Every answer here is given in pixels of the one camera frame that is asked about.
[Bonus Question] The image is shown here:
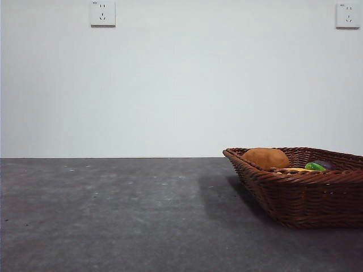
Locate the purple eggplant with green cap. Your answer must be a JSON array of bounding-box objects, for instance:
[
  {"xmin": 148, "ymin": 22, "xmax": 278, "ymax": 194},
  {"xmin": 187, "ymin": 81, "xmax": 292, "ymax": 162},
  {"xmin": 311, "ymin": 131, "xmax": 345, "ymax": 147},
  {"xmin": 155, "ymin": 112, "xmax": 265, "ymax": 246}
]
[{"xmin": 305, "ymin": 160, "xmax": 338, "ymax": 172}]

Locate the brown wicker basket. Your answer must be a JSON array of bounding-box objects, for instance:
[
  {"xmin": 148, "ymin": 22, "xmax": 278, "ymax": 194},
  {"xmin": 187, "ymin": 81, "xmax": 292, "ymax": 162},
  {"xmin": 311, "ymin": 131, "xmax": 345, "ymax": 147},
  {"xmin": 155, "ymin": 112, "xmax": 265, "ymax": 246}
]
[{"xmin": 222, "ymin": 146, "xmax": 363, "ymax": 230}]

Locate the brown potato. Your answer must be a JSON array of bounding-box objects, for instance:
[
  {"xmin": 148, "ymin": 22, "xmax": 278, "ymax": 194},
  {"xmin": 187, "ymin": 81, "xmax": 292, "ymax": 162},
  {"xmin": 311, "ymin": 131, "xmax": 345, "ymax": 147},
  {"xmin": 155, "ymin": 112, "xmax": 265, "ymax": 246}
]
[{"xmin": 242, "ymin": 147, "xmax": 290, "ymax": 169}]

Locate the white wall socket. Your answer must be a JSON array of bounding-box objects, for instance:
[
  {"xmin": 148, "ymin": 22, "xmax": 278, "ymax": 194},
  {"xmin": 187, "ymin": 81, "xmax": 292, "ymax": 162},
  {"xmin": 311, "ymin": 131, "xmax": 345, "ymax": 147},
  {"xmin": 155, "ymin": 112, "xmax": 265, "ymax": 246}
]
[
  {"xmin": 90, "ymin": 0, "xmax": 116, "ymax": 28},
  {"xmin": 335, "ymin": 3, "xmax": 361, "ymax": 29}
]

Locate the yellow corn cob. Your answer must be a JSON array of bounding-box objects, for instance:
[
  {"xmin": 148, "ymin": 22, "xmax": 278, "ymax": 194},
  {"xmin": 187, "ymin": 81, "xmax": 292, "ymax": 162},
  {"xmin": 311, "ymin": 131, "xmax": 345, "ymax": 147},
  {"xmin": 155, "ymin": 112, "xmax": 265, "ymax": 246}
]
[{"xmin": 276, "ymin": 167, "xmax": 310, "ymax": 175}]

